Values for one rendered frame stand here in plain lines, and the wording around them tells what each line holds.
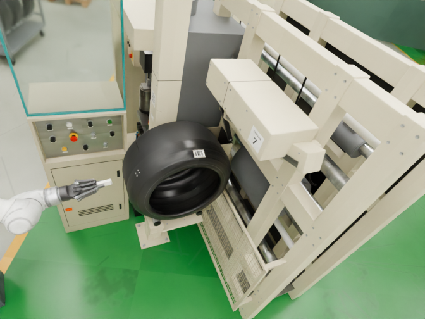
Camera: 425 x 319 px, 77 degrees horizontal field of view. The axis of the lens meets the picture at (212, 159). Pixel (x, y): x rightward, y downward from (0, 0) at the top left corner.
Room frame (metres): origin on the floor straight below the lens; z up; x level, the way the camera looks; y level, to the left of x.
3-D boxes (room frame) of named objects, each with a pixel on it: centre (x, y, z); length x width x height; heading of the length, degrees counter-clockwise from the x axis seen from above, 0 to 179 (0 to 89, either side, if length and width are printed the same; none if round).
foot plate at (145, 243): (1.29, 0.36, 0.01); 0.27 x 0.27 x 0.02; 34
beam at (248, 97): (1.15, -0.12, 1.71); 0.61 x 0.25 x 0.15; 34
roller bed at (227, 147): (1.48, 0.01, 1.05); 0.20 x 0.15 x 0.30; 34
